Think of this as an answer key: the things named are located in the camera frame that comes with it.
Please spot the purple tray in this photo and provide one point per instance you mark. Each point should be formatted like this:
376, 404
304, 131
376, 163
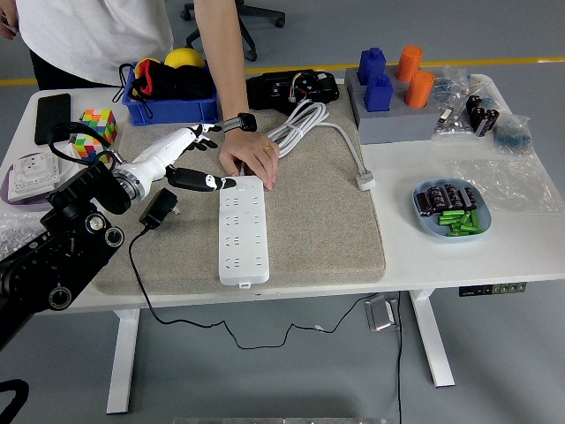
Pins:
22, 201

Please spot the black table control panel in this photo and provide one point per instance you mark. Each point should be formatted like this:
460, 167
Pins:
490, 289

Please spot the light blue plate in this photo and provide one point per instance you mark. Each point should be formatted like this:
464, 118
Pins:
424, 225

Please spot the grey-brown mat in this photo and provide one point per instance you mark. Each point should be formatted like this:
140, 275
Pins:
318, 221

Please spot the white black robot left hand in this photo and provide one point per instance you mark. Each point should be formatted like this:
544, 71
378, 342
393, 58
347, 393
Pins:
163, 152

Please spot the clear bag of black capacitors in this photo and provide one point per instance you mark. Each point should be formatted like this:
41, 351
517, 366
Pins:
482, 117

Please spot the clear bag of blue parts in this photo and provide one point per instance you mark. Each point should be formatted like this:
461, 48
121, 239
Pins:
452, 84
514, 134

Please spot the green battery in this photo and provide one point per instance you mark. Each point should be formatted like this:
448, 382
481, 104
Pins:
475, 218
461, 232
451, 221
450, 215
463, 226

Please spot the white table leg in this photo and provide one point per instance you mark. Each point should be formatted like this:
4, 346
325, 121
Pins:
430, 340
122, 362

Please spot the small yellow red ball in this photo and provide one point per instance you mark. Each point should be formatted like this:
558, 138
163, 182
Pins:
142, 65

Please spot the black capacitor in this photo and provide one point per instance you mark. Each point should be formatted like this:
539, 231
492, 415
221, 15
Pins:
450, 196
437, 198
461, 197
471, 199
425, 203

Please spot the person's right hand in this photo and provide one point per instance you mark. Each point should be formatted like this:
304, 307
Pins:
8, 24

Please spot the white power strip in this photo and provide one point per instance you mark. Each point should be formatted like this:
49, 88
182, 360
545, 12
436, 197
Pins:
243, 238

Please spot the black office chair base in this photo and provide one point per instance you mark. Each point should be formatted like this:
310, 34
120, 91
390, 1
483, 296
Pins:
260, 11

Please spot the colourful puzzle cube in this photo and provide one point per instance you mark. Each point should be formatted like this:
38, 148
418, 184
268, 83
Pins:
99, 121

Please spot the black phone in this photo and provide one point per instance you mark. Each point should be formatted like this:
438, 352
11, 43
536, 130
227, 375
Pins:
50, 117

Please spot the clear bag of metal nuts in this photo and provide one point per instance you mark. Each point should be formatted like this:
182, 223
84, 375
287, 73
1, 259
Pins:
15, 232

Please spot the person's left forearm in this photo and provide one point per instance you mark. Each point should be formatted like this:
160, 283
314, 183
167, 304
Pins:
223, 57

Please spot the clear bag of silver parts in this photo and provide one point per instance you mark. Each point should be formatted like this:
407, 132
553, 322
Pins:
452, 128

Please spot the black electronic device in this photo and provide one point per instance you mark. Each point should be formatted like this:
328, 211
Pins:
273, 90

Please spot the black wrist watch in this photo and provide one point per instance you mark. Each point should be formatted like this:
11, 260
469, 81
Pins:
245, 122

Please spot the large empty clear bag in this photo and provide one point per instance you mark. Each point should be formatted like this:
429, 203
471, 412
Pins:
507, 181

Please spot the grey block holder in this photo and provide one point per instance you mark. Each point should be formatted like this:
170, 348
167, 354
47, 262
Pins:
393, 126

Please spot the black plug adapter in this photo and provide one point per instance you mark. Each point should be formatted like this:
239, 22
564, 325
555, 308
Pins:
158, 209

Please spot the silver foot pedal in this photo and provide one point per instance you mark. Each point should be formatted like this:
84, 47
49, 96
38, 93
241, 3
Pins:
380, 314

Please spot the blue block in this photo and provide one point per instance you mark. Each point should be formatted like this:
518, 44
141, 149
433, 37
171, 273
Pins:
378, 95
371, 66

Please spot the person's left hand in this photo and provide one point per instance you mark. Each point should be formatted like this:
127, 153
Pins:
249, 154

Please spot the person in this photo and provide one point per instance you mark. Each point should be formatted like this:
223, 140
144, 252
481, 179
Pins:
97, 31

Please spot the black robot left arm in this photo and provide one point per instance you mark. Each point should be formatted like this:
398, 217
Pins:
66, 247

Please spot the blue plastic bin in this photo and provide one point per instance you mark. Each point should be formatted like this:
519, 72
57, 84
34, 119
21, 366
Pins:
176, 110

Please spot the orange cylinder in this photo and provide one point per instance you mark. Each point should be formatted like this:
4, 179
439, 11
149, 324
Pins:
419, 90
409, 64

